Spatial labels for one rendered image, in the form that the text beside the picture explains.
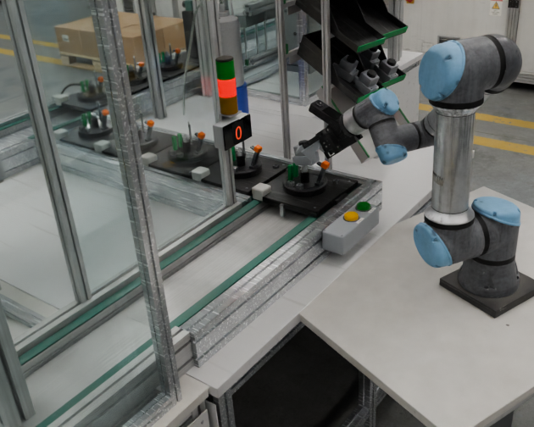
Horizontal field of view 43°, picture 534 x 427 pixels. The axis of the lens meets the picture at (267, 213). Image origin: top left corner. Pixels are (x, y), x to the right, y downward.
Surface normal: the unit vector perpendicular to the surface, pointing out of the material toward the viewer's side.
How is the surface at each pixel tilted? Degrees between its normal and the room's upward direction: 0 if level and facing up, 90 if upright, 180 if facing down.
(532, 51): 90
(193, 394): 0
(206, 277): 0
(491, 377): 0
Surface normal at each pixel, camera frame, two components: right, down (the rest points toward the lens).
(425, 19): -0.59, 0.42
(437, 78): -0.92, 0.11
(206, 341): 0.80, 0.25
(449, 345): -0.07, -0.87
